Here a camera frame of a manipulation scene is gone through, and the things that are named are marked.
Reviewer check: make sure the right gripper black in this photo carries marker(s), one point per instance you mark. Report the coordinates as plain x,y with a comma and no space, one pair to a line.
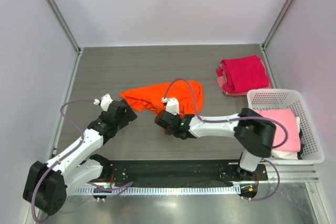
167,131

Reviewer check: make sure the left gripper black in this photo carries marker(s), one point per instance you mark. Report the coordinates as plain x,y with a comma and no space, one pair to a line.
128,115

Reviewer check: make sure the orange t shirt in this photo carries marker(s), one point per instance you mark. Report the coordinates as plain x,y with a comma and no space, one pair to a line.
189,94

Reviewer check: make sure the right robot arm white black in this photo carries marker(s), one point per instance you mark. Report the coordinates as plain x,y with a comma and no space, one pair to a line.
254,132

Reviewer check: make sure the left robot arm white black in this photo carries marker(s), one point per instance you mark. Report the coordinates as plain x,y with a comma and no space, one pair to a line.
48,184

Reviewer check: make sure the folded salmon pink t shirt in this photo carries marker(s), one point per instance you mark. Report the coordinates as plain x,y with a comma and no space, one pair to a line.
223,85

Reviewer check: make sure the folded magenta t shirt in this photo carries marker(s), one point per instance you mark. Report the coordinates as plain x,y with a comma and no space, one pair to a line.
244,73

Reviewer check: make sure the black garment in basket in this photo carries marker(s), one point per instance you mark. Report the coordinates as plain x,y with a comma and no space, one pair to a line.
302,145

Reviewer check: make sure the white plastic basket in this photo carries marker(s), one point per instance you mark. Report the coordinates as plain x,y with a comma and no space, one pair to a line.
265,99

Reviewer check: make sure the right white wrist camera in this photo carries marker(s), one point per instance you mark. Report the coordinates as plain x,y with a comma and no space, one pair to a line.
171,105

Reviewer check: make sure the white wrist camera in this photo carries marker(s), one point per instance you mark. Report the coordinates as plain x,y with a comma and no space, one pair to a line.
104,102
171,105

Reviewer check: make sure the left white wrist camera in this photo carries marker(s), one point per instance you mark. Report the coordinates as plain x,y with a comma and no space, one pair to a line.
104,102

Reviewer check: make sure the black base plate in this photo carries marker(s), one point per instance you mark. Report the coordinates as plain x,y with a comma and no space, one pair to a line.
179,173

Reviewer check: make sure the white slotted cable duct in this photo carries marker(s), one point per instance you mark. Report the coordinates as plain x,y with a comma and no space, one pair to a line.
88,190

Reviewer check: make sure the left aluminium frame post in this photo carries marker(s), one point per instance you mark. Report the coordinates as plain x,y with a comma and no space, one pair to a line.
59,17

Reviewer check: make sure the aluminium frame post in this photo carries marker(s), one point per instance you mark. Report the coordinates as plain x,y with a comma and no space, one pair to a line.
282,14
59,17

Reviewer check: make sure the right aluminium frame post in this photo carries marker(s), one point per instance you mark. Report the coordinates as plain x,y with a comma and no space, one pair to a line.
282,14

